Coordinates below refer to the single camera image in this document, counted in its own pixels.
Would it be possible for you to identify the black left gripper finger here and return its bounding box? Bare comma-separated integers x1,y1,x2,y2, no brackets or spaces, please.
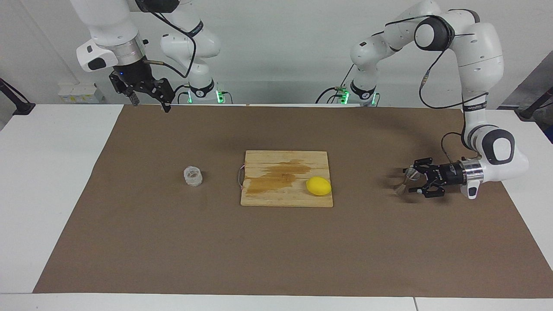
408,157,435,174
408,181,446,199

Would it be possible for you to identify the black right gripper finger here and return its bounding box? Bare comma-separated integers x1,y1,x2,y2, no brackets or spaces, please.
117,84,141,107
145,77,175,113

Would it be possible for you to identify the steel double jigger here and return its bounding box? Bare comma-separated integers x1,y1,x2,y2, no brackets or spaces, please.
393,168,420,196

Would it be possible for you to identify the small clear glass cup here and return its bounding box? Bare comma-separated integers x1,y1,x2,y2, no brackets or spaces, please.
183,166,203,187

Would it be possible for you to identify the white power strip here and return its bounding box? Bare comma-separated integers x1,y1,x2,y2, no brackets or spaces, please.
58,83,105,103

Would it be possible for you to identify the yellow lemon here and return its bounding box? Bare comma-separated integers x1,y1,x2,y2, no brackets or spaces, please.
306,176,332,197

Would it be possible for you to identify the wooden cutting board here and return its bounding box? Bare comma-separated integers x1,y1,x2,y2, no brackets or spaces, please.
237,150,334,208

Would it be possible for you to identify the brown paper table mat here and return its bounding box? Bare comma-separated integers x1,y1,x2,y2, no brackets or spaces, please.
33,104,553,298

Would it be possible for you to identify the black right base cable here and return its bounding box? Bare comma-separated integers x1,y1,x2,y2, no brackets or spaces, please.
174,83,193,105

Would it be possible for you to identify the black base cable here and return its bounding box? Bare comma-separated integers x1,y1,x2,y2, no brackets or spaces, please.
174,83,193,105
315,65,359,104

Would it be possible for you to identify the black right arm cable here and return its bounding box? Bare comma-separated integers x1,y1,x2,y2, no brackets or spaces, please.
136,0,201,79

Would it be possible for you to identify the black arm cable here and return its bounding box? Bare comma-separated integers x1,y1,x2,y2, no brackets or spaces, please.
372,9,491,164
136,0,201,79

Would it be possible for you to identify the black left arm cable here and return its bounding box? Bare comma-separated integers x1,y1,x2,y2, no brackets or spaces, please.
372,9,491,164

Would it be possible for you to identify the black left base cable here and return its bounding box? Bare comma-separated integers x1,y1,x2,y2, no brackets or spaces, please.
315,65,359,104

